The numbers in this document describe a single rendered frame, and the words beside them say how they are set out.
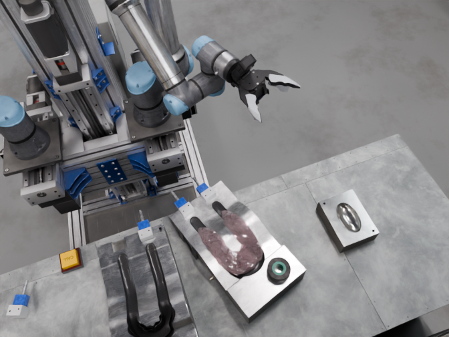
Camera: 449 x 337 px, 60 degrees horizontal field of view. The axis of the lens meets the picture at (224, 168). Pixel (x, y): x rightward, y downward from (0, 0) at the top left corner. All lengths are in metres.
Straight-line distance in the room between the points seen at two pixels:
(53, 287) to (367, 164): 1.37
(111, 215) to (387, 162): 1.53
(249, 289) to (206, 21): 2.76
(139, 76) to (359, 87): 2.07
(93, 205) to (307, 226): 1.34
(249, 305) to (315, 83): 2.13
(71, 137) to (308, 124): 1.71
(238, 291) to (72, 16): 1.09
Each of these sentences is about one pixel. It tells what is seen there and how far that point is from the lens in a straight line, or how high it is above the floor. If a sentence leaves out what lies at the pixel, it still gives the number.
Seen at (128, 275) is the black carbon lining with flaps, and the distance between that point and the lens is 1.50.
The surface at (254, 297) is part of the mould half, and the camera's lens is 1.38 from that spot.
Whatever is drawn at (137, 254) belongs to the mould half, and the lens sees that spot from 1.50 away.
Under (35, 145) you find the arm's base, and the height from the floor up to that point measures 1.09.
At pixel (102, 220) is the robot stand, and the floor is 0.21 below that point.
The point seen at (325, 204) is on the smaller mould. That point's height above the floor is 0.87.
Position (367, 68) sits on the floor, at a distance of 3.34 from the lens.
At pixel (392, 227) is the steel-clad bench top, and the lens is 1.68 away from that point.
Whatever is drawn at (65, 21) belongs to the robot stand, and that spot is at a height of 1.44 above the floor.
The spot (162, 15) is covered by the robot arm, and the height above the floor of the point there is 1.46.
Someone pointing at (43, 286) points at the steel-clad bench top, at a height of 0.80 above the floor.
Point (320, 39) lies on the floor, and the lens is 3.52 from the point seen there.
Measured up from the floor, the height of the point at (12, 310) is 0.85.
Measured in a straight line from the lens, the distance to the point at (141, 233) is 1.50.
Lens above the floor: 2.26
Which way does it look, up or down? 59 degrees down
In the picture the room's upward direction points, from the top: 6 degrees counter-clockwise
